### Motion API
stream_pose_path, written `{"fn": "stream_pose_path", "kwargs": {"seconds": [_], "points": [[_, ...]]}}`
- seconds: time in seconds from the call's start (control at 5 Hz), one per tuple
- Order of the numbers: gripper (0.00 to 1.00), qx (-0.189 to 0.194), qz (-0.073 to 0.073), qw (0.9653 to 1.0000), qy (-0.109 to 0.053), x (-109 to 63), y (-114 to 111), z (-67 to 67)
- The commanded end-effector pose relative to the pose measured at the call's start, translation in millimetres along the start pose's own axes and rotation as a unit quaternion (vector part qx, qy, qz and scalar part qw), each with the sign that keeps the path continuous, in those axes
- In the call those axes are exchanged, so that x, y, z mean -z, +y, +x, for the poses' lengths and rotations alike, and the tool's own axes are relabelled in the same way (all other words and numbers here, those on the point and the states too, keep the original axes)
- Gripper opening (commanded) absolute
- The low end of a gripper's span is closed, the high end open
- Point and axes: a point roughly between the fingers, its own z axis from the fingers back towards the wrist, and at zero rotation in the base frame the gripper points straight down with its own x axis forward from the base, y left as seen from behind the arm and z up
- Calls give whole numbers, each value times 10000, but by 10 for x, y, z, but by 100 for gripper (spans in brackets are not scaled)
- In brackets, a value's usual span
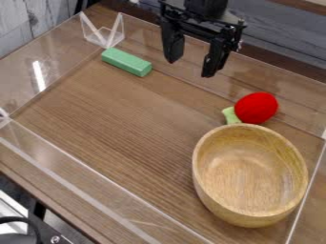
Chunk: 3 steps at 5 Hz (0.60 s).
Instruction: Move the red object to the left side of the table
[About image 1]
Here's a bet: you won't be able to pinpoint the red plush strawberry toy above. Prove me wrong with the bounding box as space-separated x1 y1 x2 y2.
222 91 279 125

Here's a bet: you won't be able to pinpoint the black metal table leg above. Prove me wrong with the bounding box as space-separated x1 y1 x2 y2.
28 198 46 232

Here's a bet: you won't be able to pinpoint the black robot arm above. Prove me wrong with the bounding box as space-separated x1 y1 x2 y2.
158 0 247 78

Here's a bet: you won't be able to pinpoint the green rectangular block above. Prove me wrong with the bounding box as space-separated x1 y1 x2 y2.
100 48 152 77

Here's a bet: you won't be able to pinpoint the clear acrylic tray walls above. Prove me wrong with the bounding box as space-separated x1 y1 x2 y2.
0 7 326 244

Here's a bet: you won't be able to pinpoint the black cable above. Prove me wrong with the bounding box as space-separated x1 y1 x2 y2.
0 215 43 244

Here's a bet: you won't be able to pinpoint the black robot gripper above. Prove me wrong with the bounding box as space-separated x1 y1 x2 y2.
159 0 247 78

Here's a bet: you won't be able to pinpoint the wooden bowl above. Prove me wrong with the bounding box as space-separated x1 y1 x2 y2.
192 124 309 228

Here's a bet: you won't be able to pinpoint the clear acrylic corner bracket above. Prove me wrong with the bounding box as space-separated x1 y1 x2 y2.
79 12 124 49

